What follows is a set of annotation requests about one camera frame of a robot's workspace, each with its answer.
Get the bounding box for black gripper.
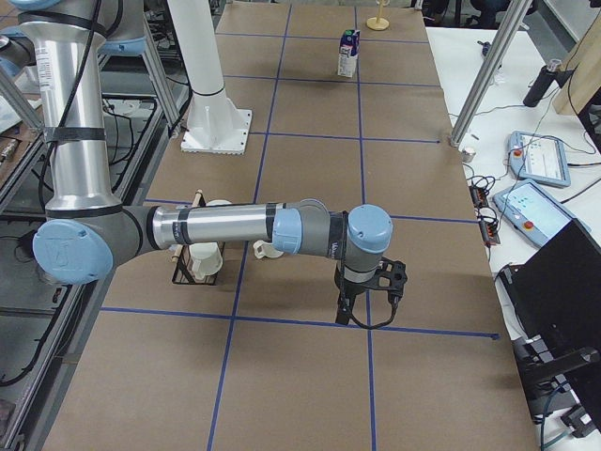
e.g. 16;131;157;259
334;264;378;325

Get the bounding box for white mug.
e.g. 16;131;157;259
253;241;284;259

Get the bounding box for blue white milk carton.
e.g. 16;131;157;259
337;29;361;78

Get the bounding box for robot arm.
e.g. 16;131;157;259
17;1;407;324

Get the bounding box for white cup in rack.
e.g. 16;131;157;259
206;199;233;207
189;242;223;281

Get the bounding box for wooden cup tree stand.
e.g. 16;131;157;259
365;0;390;31

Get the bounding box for black power strip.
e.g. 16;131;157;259
469;185;501;247

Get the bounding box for small metal cylinder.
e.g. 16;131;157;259
461;147;476;163

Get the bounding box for near teach pendant tablet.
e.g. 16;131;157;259
492;179;577;248

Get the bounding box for teach pendant tablet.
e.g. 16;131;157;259
492;179;577;248
507;131;571;188

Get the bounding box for black laptop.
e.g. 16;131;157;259
500;219;600;353

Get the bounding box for far teach pendant tablet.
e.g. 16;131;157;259
507;131;571;188

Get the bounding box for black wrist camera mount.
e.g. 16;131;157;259
370;257;408;304

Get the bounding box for black wire cup rack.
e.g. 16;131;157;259
170;190;226;288

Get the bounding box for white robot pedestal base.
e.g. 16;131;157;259
168;0;253;155

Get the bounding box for black cylinder handle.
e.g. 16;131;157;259
522;58;562;107

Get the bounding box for aluminium frame post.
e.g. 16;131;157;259
449;0;531;148

